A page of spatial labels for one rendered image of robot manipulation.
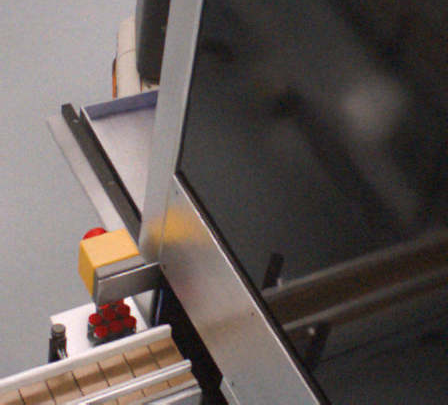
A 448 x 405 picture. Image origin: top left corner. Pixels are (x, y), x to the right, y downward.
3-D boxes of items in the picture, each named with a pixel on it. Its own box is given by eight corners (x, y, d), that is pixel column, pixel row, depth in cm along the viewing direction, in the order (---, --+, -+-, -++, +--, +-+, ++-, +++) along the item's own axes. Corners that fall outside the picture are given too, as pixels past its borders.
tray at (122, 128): (300, 220, 177) (304, 206, 174) (159, 262, 167) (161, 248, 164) (210, 89, 196) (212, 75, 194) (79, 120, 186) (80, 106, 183)
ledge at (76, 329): (165, 368, 156) (167, 361, 154) (84, 397, 150) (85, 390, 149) (127, 297, 163) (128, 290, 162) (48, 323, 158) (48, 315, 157)
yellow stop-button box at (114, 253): (142, 293, 152) (146, 262, 147) (96, 308, 149) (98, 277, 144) (120, 255, 156) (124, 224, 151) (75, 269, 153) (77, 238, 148)
